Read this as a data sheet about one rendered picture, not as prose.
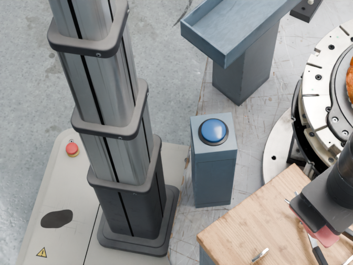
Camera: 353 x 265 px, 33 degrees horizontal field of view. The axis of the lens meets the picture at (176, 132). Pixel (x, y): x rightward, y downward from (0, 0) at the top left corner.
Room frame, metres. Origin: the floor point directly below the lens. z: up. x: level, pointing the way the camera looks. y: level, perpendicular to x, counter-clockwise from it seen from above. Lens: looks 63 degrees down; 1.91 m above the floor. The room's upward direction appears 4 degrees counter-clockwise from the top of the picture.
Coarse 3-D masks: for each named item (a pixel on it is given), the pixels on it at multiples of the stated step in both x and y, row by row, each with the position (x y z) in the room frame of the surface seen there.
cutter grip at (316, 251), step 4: (316, 248) 0.23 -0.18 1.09; (316, 252) 0.22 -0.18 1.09; (320, 252) 0.22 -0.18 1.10; (316, 256) 0.22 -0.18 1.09; (320, 256) 0.22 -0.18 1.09; (320, 260) 0.21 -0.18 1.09; (324, 260) 0.21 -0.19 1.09; (320, 264) 0.21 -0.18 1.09; (324, 264) 0.20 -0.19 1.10; (328, 264) 0.20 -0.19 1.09
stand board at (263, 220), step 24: (288, 168) 0.36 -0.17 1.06; (264, 192) 0.32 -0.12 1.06; (288, 192) 0.32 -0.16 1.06; (240, 216) 0.29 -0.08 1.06; (264, 216) 0.29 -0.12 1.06; (288, 216) 0.29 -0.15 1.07; (216, 240) 0.26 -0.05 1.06; (240, 240) 0.25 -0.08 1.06; (264, 240) 0.25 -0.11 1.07; (288, 240) 0.25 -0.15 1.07; (216, 264) 0.23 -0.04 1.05; (240, 264) 0.22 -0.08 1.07; (264, 264) 0.22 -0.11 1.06; (288, 264) 0.21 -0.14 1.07; (312, 264) 0.21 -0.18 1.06; (336, 264) 0.21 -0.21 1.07
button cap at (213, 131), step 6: (210, 120) 0.46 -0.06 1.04; (216, 120) 0.46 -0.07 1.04; (204, 126) 0.45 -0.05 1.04; (210, 126) 0.45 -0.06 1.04; (216, 126) 0.45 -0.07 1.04; (222, 126) 0.45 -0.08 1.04; (204, 132) 0.44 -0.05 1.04; (210, 132) 0.44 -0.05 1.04; (216, 132) 0.44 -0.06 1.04; (222, 132) 0.44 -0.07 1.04; (204, 138) 0.44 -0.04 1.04; (210, 138) 0.43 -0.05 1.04; (216, 138) 0.43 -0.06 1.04; (222, 138) 0.43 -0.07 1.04
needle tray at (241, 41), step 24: (216, 0) 0.71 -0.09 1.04; (240, 0) 0.72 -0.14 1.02; (264, 0) 0.72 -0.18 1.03; (288, 0) 0.69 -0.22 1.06; (192, 24) 0.67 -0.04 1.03; (216, 24) 0.67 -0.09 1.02; (240, 24) 0.67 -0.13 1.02; (264, 24) 0.64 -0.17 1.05; (216, 48) 0.59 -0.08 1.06; (240, 48) 0.60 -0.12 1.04; (264, 48) 0.68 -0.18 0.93; (216, 72) 0.69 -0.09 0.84; (240, 72) 0.64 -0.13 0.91; (264, 72) 0.69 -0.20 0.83; (240, 96) 0.64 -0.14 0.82
